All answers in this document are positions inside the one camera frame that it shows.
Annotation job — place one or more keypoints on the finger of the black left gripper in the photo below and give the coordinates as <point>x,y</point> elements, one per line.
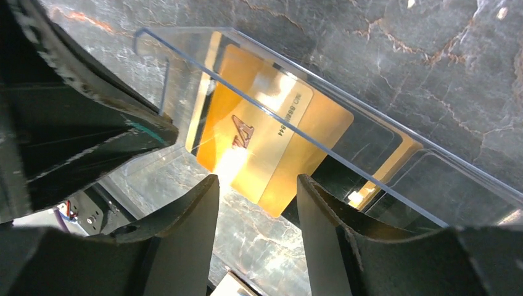
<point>66,120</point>

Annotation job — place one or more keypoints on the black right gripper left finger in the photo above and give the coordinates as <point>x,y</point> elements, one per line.
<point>167,252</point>

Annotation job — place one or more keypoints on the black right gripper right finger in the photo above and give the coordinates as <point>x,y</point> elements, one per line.
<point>350,253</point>

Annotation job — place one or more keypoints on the clear acrylic card box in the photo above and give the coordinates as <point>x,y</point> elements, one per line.
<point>181,49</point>

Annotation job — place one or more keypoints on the gold VIP credit card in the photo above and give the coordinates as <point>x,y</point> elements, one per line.
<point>240,142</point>

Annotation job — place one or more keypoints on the beige leather card holder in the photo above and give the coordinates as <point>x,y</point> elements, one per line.
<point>231,285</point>

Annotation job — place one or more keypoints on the black and yellow credit cards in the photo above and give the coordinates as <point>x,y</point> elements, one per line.
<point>365,162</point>

